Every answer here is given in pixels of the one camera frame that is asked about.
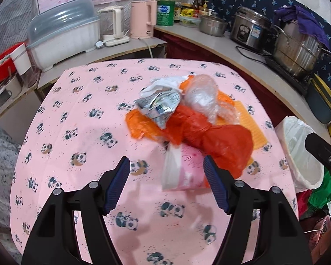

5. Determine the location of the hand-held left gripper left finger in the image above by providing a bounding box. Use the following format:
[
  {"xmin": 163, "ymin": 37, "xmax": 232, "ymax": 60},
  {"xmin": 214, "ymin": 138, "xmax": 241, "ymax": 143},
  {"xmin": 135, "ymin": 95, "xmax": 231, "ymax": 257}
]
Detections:
[{"xmin": 21, "ymin": 156, "xmax": 131, "ymax": 265}]

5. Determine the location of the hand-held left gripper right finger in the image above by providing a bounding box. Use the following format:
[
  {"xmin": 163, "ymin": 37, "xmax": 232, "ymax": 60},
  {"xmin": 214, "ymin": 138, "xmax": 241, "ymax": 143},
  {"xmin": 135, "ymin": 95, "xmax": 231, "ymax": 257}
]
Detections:
[{"xmin": 203, "ymin": 155, "xmax": 313, "ymax": 265}]

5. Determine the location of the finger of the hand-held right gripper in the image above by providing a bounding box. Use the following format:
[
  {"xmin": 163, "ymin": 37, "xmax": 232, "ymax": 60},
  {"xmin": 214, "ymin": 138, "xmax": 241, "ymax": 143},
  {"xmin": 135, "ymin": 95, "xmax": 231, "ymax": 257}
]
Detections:
[{"xmin": 305, "ymin": 134, "xmax": 331, "ymax": 181}]

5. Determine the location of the bin with white liner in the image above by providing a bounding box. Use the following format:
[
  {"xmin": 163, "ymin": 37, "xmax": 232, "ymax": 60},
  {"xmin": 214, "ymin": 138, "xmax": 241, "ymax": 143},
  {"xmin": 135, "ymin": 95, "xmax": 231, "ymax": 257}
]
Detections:
[{"xmin": 274, "ymin": 115, "xmax": 325, "ymax": 194}]

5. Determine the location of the pink and white tissue packet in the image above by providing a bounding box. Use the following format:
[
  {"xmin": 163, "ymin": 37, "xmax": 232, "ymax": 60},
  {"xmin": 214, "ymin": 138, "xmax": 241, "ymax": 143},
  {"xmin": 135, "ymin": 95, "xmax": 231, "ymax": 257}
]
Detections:
[{"xmin": 161, "ymin": 142, "xmax": 211, "ymax": 191}]

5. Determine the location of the red plastic bag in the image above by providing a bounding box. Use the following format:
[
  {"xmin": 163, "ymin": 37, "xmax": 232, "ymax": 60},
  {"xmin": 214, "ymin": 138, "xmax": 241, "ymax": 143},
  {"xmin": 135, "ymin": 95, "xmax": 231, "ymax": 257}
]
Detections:
[{"xmin": 168, "ymin": 106, "xmax": 255, "ymax": 179}]

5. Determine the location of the orange printed plastic bag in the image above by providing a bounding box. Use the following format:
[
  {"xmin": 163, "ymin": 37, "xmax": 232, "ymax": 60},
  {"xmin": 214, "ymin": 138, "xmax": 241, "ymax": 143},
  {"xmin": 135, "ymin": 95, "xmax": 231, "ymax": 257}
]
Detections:
[{"xmin": 125, "ymin": 74, "xmax": 235, "ymax": 144}]

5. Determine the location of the green plastic bag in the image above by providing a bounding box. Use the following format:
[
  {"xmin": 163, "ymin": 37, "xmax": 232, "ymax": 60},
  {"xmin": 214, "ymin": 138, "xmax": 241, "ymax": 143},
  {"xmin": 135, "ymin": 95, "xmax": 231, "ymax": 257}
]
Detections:
[{"xmin": 308, "ymin": 170, "xmax": 331, "ymax": 209}]

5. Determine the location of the grey bucket with yellow rim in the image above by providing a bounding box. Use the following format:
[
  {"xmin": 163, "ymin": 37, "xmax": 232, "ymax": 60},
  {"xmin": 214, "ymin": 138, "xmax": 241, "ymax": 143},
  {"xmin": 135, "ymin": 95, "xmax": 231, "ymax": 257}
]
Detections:
[{"xmin": 305, "ymin": 73, "xmax": 331, "ymax": 125}]

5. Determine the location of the pink panda printed tablecloth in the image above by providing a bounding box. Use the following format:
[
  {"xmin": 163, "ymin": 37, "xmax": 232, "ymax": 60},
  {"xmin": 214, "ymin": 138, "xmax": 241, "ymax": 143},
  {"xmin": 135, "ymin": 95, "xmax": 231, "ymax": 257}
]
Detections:
[{"xmin": 9, "ymin": 58, "xmax": 300, "ymax": 265}]

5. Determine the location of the narrow orange foam net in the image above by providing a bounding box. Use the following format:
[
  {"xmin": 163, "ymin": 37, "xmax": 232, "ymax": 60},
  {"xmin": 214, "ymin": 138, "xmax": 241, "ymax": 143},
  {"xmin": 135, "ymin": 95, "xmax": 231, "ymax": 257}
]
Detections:
[{"xmin": 233, "ymin": 100, "xmax": 269, "ymax": 150}]

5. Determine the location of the pink plastic basket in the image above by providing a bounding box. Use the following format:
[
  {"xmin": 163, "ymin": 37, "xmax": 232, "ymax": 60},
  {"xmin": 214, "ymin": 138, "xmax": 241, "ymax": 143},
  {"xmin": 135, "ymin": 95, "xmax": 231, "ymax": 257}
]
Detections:
[{"xmin": 303, "ymin": 217, "xmax": 331, "ymax": 265}]

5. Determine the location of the silver foil snack packet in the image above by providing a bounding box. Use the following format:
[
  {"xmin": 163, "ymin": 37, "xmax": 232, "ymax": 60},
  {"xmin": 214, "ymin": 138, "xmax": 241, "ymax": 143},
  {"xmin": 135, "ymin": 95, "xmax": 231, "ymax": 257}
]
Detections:
[{"xmin": 135, "ymin": 87, "xmax": 183, "ymax": 130}]

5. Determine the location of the clear plastic bag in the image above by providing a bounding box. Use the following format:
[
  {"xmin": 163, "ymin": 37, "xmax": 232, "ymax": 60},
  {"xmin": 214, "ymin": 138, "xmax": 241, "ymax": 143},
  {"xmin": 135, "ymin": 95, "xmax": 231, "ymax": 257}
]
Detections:
[{"xmin": 183, "ymin": 74, "xmax": 241, "ymax": 125}]

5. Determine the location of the black induction cooktop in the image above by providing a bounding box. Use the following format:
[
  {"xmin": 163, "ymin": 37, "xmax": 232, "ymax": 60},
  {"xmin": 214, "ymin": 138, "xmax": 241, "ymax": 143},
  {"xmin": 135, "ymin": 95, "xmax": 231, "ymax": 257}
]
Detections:
[{"xmin": 261, "ymin": 55, "xmax": 313, "ymax": 95}]

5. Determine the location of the large steel stockpot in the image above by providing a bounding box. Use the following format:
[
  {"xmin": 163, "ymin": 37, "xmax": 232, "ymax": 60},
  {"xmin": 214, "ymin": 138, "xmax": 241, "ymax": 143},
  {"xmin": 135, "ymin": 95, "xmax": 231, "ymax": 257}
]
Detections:
[{"xmin": 271, "ymin": 19, "xmax": 331, "ymax": 80}]

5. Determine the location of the white paper towel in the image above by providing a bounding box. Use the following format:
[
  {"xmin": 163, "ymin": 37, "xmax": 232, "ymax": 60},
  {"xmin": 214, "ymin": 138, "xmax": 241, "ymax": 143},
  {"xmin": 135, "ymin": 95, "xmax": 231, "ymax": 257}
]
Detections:
[{"xmin": 141, "ymin": 74, "xmax": 190, "ymax": 98}]

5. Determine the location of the grey floral bedding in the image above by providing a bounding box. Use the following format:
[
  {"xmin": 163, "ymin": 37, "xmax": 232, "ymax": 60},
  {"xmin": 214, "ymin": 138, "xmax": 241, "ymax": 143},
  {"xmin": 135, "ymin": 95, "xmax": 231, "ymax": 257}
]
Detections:
[{"xmin": 0, "ymin": 121, "xmax": 26, "ymax": 256}]

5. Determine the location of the purple cloth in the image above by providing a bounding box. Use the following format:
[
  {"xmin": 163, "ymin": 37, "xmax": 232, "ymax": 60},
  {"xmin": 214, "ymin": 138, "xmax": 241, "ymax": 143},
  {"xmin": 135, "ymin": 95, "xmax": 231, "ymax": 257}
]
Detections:
[{"xmin": 273, "ymin": 4, "xmax": 331, "ymax": 51}]

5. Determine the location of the steel rice cooker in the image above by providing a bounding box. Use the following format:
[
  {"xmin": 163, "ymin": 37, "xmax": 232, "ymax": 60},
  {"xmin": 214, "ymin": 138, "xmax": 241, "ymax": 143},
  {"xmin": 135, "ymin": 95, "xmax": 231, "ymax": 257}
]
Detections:
[{"xmin": 230, "ymin": 6, "xmax": 274, "ymax": 52}]

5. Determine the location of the jar with white lid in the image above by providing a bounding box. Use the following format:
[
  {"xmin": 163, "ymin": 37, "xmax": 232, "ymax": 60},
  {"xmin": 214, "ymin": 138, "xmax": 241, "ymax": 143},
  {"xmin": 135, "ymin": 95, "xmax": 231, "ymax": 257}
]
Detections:
[{"xmin": 10, "ymin": 44, "xmax": 41, "ymax": 88}]

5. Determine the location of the white dish box with lid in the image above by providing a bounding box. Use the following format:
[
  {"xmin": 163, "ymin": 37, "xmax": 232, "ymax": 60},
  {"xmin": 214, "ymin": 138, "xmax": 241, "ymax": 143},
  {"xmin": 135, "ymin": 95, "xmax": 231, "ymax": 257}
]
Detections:
[{"xmin": 26, "ymin": 0, "xmax": 101, "ymax": 73}]

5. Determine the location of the steel pot with lid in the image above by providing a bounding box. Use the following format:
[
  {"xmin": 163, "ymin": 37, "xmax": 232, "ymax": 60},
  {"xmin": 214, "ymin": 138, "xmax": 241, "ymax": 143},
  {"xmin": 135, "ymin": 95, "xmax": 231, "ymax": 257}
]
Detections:
[{"xmin": 198, "ymin": 13, "xmax": 228, "ymax": 37}]

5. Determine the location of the red plastic basin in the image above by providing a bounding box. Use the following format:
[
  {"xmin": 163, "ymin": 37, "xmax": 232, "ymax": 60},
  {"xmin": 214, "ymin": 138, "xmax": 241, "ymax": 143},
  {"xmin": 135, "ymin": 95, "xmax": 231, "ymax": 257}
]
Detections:
[{"xmin": 0, "ymin": 42, "xmax": 27, "ymax": 84}]

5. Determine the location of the pink electric kettle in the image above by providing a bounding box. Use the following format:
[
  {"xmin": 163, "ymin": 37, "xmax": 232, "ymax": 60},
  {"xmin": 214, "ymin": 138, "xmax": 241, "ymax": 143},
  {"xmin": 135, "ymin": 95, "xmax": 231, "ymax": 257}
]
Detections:
[{"xmin": 130, "ymin": 0, "xmax": 158, "ymax": 40}]

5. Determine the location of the yellow seasoning packet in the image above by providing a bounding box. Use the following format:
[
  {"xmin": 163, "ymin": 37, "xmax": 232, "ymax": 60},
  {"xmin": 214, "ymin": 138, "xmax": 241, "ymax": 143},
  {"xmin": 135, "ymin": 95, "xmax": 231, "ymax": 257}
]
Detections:
[{"xmin": 181, "ymin": 6, "xmax": 201, "ymax": 20}]

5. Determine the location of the green tin can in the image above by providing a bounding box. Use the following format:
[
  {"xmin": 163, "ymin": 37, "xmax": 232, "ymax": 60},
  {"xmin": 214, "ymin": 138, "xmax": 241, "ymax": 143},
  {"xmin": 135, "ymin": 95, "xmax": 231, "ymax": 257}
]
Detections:
[{"xmin": 156, "ymin": 0, "xmax": 176, "ymax": 27}]

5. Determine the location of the black power cable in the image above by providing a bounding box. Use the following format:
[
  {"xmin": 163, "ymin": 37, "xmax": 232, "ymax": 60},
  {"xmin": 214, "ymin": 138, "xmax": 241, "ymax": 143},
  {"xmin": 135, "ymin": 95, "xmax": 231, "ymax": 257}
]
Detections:
[{"xmin": 235, "ymin": 45, "xmax": 269, "ymax": 59}]

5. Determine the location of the white kettle cable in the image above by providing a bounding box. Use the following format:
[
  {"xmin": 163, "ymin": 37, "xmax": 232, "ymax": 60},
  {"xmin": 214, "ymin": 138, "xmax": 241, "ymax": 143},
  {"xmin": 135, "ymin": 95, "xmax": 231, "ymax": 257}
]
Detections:
[{"xmin": 139, "ymin": 37, "xmax": 153, "ymax": 60}]

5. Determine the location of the glass kettle with white handle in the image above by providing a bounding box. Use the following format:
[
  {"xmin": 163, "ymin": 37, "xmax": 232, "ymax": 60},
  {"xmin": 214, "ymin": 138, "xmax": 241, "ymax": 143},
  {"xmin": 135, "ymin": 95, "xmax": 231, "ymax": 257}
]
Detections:
[{"xmin": 98, "ymin": 6, "xmax": 130, "ymax": 47}]

